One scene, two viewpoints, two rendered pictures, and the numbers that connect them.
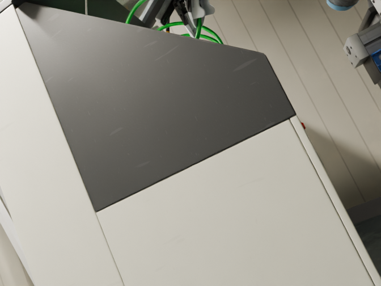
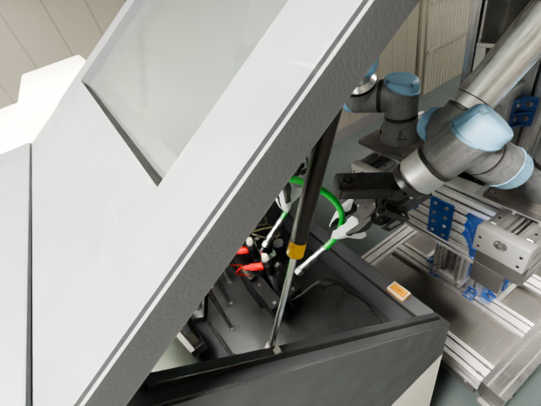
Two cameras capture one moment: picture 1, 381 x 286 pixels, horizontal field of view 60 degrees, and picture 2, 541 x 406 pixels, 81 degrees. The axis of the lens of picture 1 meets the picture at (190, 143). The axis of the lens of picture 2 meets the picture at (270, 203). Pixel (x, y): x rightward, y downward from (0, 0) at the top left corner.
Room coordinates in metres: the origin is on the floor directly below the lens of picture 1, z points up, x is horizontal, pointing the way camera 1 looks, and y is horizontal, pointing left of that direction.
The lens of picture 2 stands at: (0.68, 0.22, 1.72)
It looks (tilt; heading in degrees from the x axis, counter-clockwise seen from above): 39 degrees down; 321
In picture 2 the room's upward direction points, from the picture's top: 17 degrees counter-clockwise
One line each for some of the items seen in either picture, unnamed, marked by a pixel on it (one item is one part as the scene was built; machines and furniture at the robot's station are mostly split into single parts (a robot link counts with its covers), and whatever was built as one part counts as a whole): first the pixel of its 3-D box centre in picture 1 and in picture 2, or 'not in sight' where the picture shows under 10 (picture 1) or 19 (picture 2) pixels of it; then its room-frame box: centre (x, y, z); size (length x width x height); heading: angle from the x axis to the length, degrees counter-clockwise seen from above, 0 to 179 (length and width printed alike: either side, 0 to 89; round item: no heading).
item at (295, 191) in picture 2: (193, 23); (292, 196); (1.08, -0.18, 1.26); 0.06 x 0.03 x 0.09; 74
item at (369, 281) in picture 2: not in sight; (341, 263); (1.07, -0.32, 0.87); 0.62 x 0.04 x 0.16; 164
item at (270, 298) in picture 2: not in sight; (260, 277); (1.25, -0.12, 0.91); 0.34 x 0.10 x 0.15; 164
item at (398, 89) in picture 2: not in sight; (399, 94); (1.12, -0.85, 1.20); 0.13 x 0.12 x 0.14; 12
